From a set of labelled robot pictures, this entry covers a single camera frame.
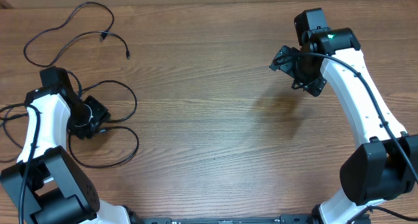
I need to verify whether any black USB cable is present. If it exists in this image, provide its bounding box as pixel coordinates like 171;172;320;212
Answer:
0;103;30;164
67;79;140;169
22;1;131;69

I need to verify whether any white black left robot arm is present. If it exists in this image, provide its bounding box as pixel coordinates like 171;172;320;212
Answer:
1;67;141;224

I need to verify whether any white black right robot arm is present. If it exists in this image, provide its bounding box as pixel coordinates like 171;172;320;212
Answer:
270;8;417;223

